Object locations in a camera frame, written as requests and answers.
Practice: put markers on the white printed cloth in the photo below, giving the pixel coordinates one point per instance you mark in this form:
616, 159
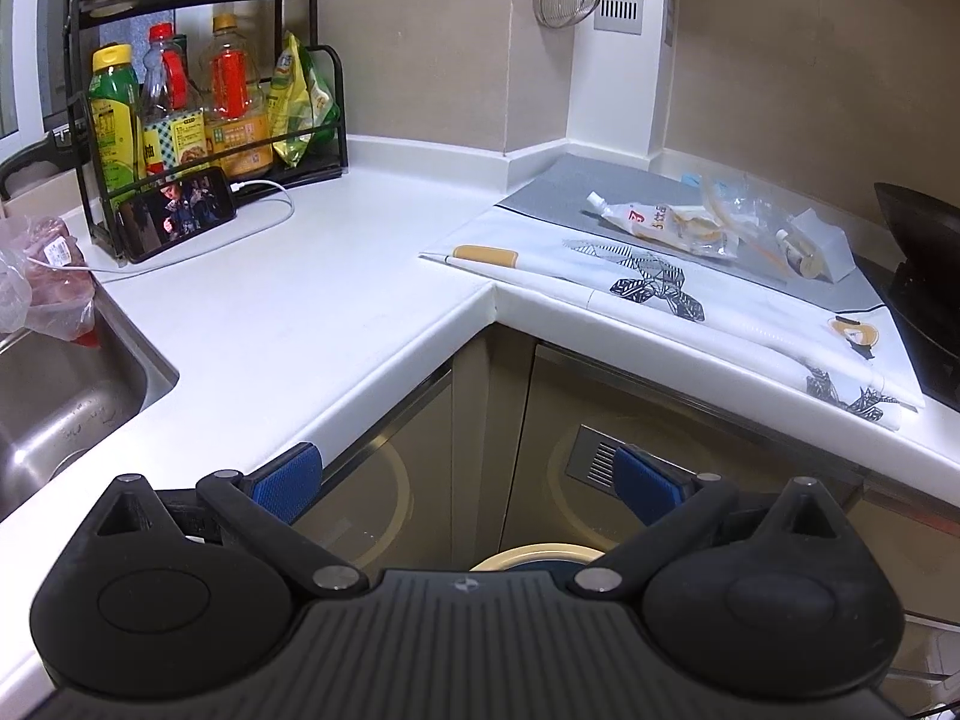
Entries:
750, 322

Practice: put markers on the plastic bag of meat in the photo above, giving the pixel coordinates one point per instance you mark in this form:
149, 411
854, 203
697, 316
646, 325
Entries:
52, 285

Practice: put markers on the white sauce pouch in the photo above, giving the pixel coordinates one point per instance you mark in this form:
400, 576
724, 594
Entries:
637, 221

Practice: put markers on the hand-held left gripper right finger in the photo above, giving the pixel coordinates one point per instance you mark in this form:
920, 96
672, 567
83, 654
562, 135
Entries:
645, 481

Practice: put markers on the yellow green snack bag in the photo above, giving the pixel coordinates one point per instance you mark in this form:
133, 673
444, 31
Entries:
296, 101

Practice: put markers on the clear plastic bag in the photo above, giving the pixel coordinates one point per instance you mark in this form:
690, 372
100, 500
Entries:
739, 202

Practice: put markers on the small clear bottle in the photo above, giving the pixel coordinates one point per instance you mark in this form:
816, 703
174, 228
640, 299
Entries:
802, 262

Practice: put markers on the small white box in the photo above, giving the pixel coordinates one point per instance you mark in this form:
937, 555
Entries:
825, 244

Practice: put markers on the clear bottle red cap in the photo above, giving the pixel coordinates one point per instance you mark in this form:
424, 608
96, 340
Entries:
169, 67

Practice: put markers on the window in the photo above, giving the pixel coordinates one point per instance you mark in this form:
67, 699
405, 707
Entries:
15, 30

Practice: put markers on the black smartphone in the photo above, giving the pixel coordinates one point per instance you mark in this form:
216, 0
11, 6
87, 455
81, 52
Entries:
176, 214

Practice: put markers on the oil bottle red label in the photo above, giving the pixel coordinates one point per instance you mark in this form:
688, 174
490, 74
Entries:
229, 82

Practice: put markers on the stainless steel sink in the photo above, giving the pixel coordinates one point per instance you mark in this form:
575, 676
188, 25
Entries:
67, 405

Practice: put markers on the green bottle yellow cap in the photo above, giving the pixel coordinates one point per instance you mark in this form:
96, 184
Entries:
112, 120

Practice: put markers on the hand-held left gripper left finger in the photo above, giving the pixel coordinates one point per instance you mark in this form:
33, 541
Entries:
289, 481

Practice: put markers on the grey counter mat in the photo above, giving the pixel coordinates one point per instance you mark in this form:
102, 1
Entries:
555, 187

